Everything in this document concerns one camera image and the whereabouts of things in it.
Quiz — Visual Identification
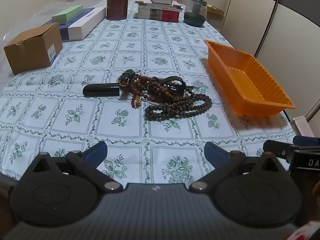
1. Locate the black strap wristwatch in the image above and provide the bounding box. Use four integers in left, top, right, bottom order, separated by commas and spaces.
117, 69, 140, 92

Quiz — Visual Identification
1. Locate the dark red cylindrical canister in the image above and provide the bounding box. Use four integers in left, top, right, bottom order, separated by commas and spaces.
107, 0, 128, 20

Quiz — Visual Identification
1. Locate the green glass jar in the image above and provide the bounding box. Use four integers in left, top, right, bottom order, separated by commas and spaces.
184, 0, 208, 27

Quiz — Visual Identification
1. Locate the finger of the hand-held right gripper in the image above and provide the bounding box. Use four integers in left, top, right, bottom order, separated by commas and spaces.
293, 135, 320, 147
262, 139, 295, 160

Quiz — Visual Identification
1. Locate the black band bracelet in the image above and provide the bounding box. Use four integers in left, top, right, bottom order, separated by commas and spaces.
160, 76, 187, 95

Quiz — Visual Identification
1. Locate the orange plastic tray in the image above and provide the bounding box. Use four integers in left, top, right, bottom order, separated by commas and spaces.
202, 39, 296, 117

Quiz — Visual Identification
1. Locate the wooden tray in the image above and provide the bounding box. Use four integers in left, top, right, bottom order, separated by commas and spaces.
207, 4, 225, 15

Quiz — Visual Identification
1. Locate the white pearl necklace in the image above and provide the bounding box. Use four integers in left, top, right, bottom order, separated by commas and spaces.
141, 96, 175, 107

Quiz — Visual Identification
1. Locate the sliding door wardrobe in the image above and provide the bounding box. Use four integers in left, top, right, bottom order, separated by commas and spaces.
220, 0, 320, 120

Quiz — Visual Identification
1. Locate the red white patterned cloth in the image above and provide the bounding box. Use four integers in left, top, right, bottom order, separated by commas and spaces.
285, 220, 320, 240

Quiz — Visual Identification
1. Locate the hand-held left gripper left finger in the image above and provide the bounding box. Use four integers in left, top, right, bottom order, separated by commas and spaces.
21, 141, 123, 193

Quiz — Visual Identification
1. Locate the brown cardboard box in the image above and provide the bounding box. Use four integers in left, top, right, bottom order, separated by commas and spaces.
4, 22, 63, 75

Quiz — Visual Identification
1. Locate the red gold bracelet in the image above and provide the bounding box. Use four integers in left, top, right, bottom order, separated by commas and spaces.
131, 95, 142, 109

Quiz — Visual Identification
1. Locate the green flat box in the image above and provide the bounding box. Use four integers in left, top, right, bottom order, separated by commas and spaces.
52, 5, 84, 24

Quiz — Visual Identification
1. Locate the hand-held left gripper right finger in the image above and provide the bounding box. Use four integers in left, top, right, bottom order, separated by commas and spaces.
189, 141, 288, 193

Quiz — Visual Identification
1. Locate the clear plastic sheet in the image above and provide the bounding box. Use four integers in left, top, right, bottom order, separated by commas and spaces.
0, 0, 108, 63

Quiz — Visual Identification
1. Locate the red and white box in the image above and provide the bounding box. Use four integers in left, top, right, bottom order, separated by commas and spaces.
137, 5, 180, 22

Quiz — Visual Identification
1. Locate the long white box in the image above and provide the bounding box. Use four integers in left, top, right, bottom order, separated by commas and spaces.
67, 6, 107, 40

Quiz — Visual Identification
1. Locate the brown bead necklace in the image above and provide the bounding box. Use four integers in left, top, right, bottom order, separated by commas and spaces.
125, 74, 175, 103

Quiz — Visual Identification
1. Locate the black tube case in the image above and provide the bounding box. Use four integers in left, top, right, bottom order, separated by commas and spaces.
82, 82, 121, 97

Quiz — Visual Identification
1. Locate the dark green bead necklace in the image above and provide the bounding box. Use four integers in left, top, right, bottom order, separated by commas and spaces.
144, 92, 213, 122

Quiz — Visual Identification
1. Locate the purple flat box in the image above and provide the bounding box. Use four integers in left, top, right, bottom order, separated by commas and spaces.
41, 7, 97, 42

